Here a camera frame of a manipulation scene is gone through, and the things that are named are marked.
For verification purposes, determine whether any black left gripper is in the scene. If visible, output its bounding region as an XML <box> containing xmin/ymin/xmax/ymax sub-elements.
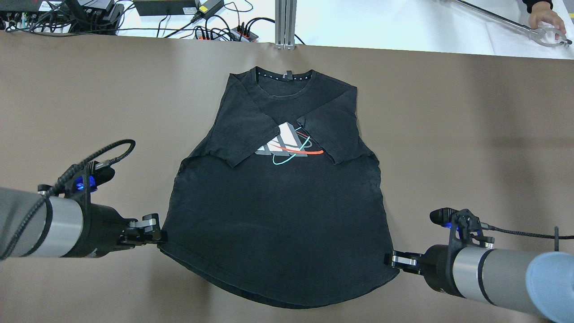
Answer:
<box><xmin>81</xmin><ymin>204</ymin><xmax>167</xmax><ymax>258</ymax></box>

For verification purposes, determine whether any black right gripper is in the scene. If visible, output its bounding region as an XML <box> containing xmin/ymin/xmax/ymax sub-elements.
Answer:
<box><xmin>385</xmin><ymin>245</ymin><xmax>459</xmax><ymax>296</ymax></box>

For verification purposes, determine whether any black t-shirt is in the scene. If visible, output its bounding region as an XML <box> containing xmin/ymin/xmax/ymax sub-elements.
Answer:
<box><xmin>159</xmin><ymin>67</ymin><xmax>399</xmax><ymax>309</ymax></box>

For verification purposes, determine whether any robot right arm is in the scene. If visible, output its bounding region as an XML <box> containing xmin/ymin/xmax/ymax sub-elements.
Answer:
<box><xmin>385</xmin><ymin>245</ymin><xmax>574</xmax><ymax>323</ymax></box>

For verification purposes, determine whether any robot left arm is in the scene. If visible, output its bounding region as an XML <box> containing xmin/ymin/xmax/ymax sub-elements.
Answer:
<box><xmin>10</xmin><ymin>196</ymin><xmax>167</xmax><ymax>258</ymax></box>

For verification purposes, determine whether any person's hand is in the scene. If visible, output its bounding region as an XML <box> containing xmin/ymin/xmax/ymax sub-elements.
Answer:
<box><xmin>523</xmin><ymin>0</ymin><xmax>567</xmax><ymax>35</ymax></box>

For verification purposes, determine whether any metal grabber tool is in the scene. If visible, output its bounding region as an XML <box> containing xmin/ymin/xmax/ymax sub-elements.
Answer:
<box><xmin>453</xmin><ymin>0</ymin><xmax>573</xmax><ymax>48</ymax></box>

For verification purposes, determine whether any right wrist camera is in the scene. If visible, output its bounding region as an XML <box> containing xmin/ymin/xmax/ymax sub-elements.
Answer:
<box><xmin>429</xmin><ymin>207</ymin><xmax>495</xmax><ymax>249</ymax></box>

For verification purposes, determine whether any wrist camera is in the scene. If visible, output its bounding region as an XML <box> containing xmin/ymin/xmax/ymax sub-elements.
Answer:
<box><xmin>429</xmin><ymin>207</ymin><xmax>495</xmax><ymax>249</ymax></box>
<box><xmin>72</xmin><ymin>167</ymin><xmax>116</xmax><ymax>192</ymax></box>

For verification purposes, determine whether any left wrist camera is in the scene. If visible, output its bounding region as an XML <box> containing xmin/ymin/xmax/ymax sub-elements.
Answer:
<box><xmin>72</xmin><ymin>167</ymin><xmax>116</xmax><ymax>192</ymax></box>

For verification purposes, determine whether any power strip with cables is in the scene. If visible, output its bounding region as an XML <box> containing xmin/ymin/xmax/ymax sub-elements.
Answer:
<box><xmin>187</xmin><ymin>22</ymin><xmax>260</xmax><ymax>43</ymax></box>

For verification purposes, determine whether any aluminium frame post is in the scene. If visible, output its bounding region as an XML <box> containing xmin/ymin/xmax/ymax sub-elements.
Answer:
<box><xmin>275</xmin><ymin>0</ymin><xmax>297</xmax><ymax>51</ymax></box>

